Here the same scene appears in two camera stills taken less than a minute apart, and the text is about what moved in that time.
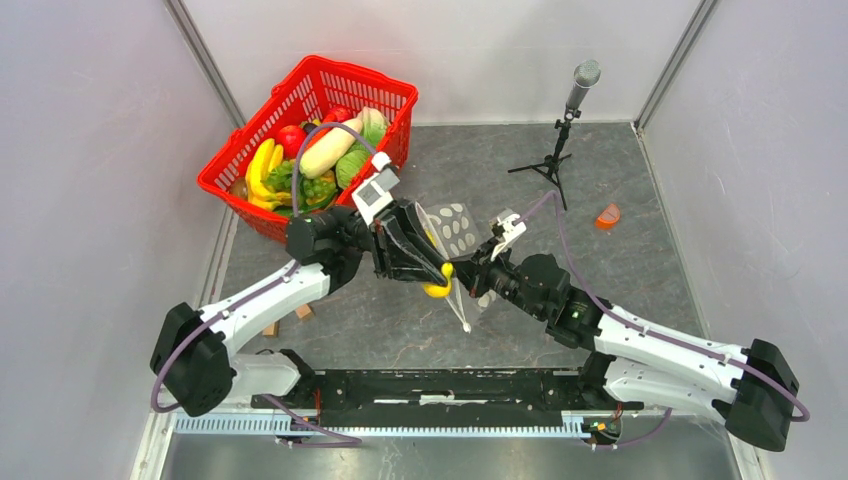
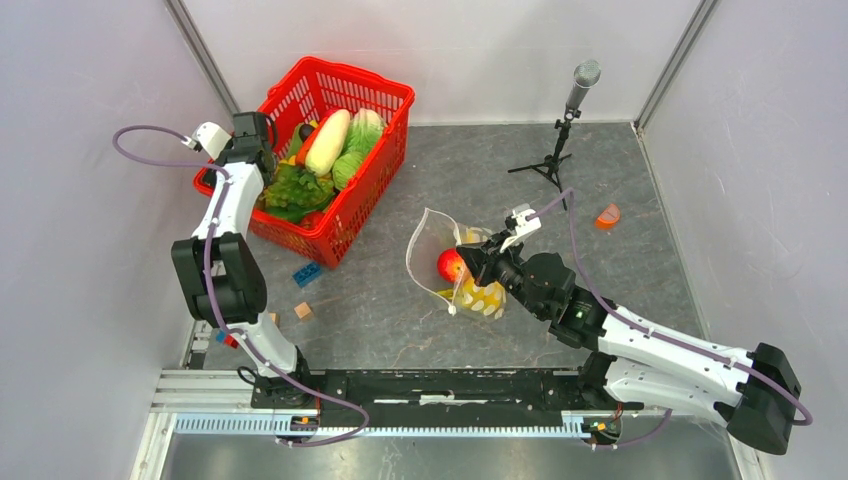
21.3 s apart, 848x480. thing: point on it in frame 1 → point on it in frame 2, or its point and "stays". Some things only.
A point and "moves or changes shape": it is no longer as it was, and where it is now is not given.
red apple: (291, 138) moves or changes shape
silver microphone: (586, 75) stays
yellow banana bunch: (266, 158) moves or changes shape
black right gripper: (474, 273) stays
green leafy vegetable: (288, 210) stays
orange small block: (608, 217) stays
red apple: (338, 115) → (301, 157)
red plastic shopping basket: (320, 85) stays
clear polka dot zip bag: (457, 235) moves or changes shape
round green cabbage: (348, 164) stays
